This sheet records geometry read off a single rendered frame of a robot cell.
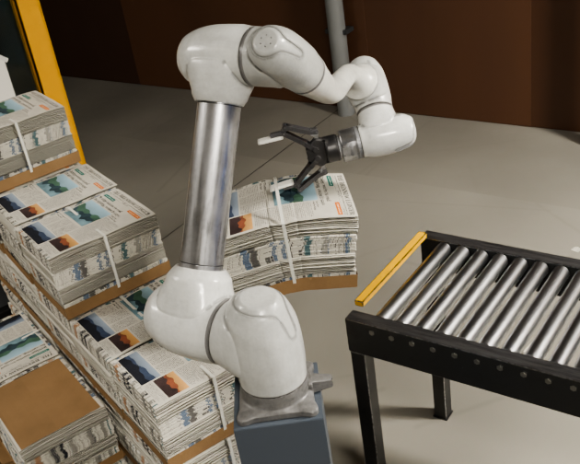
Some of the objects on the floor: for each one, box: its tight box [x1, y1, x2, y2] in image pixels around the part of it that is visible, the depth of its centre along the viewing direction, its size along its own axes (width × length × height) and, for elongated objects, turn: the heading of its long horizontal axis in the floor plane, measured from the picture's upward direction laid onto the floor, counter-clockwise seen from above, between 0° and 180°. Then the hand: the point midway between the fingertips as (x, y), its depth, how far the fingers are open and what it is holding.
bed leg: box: [351, 351, 386, 464], centre depth 270 cm, size 6×6×68 cm
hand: (267, 163), depth 231 cm, fingers open, 14 cm apart
